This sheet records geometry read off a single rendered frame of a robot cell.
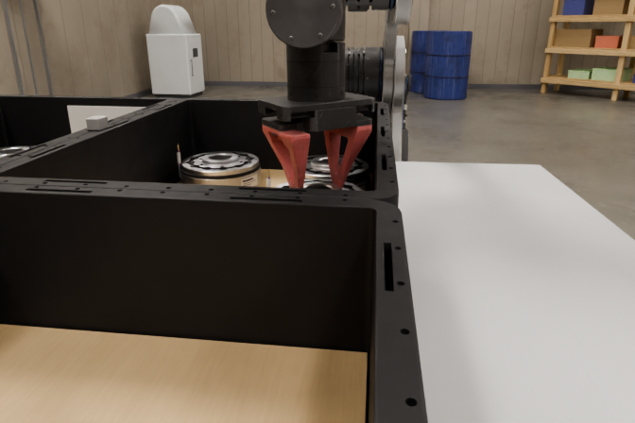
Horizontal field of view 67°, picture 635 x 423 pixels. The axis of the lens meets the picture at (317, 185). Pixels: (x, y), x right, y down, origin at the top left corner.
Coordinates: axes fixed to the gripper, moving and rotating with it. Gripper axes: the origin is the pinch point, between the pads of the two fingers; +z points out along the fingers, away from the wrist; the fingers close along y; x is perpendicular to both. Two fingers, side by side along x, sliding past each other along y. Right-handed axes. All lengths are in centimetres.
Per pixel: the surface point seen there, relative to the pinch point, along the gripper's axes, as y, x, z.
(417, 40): 506, 553, 8
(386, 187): -5.3, -18.1, -5.9
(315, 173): 3.7, 6.9, 1.1
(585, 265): 40.4, -7.5, 17.6
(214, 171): -6.9, 13.2, 0.7
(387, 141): 3.1, -7.7, -5.9
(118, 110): -13.9, 33.9, -4.5
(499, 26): 656, 523, -9
